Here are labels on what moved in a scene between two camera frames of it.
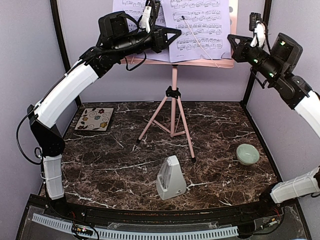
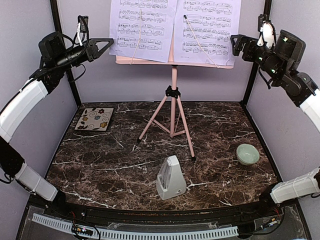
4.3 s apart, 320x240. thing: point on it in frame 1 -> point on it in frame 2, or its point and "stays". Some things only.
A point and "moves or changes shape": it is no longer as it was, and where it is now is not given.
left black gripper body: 128,42 -> 65,60
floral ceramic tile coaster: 94,119 stays
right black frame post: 267,15 stays
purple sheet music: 205,25 moves or changes shape
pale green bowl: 247,154 stays
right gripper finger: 244,41 stays
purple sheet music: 132,9 moves or changes shape
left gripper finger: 166,30 -> 97,47
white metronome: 171,180 stays
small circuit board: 82,230 stays
